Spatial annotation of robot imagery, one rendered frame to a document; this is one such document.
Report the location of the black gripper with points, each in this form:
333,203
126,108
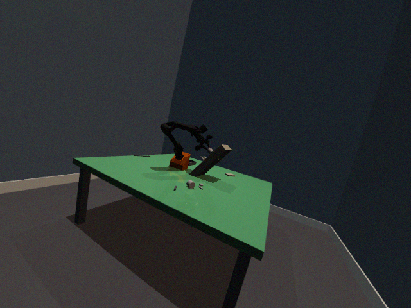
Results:
204,141

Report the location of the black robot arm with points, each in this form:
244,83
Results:
194,130

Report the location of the grey service panel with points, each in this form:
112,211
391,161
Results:
216,156

